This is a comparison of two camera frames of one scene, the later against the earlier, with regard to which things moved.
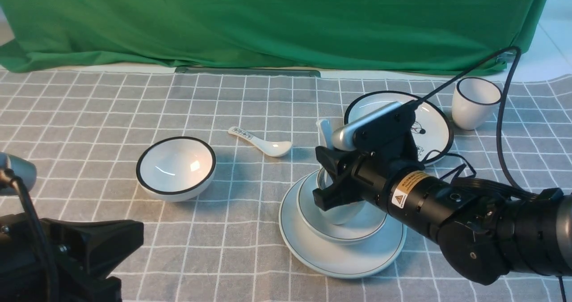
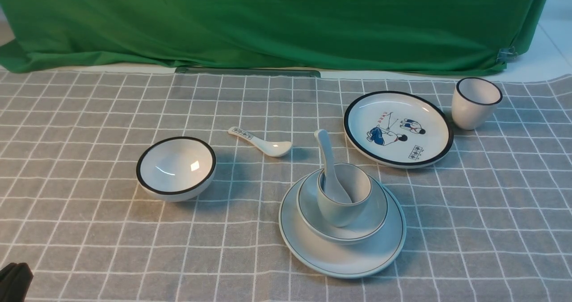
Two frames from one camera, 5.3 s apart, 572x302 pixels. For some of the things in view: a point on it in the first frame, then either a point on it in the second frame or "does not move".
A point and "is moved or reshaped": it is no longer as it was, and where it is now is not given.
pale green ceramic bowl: (371, 221) does not move
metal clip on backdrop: (508, 56) does not move
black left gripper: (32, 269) → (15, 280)
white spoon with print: (267, 148) does not move
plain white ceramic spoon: (326, 127) is moved or reshaped
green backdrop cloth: (417, 26) does not move
